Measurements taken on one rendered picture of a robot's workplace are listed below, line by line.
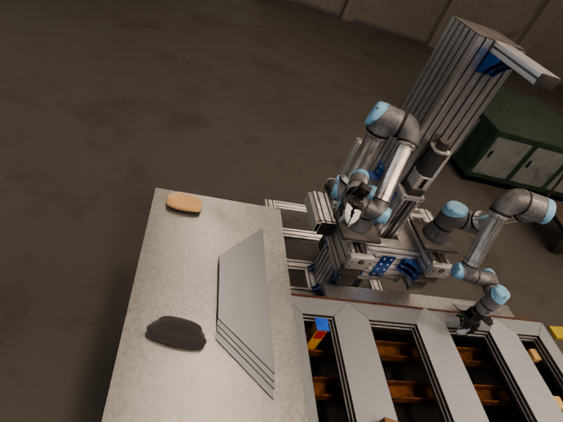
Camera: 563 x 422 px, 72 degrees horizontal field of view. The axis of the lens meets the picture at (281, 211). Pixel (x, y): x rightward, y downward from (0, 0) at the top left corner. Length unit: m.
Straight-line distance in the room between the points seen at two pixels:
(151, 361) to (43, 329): 1.38
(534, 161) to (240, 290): 5.10
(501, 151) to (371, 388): 4.40
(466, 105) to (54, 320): 2.48
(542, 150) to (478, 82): 4.10
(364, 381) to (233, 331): 0.63
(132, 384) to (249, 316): 0.43
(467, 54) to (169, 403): 1.71
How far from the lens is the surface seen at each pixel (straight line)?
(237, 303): 1.47
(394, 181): 1.70
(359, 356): 1.80
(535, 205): 1.95
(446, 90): 1.93
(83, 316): 2.66
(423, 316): 2.14
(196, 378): 1.33
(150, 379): 1.32
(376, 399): 1.75
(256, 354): 1.38
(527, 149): 5.89
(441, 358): 2.05
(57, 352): 2.57
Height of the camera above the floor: 2.26
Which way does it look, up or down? 39 degrees down
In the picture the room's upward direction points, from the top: 23 degrees clockwise
